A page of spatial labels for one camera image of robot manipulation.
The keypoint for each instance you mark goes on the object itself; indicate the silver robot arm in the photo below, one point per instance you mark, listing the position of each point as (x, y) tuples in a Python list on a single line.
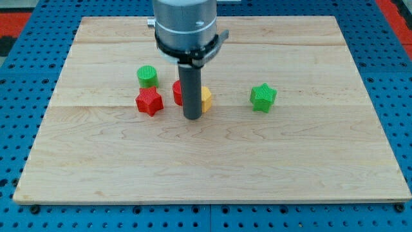
[(186, 29)]

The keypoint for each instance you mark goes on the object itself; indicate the red round block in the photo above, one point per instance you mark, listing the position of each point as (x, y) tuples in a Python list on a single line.
[(177, 93)]

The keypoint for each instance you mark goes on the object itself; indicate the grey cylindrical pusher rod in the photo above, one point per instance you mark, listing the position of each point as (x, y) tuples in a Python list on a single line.
[(190, 82)]

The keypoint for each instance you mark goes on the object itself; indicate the wooden board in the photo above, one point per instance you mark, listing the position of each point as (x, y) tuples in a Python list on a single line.
[(321, 141)]

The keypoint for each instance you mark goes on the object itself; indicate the yellow hexagon block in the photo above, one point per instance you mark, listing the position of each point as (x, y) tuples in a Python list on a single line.
[(206, 99)]

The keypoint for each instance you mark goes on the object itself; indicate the green star block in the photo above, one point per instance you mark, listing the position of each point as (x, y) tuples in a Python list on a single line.
[(262, 97)]

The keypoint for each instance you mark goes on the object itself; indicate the green cylinder block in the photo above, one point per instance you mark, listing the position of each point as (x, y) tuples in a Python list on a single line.
[(147, 76)]

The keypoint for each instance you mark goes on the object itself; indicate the red star block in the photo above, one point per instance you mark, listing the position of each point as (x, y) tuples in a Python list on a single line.
[(149, 101)]

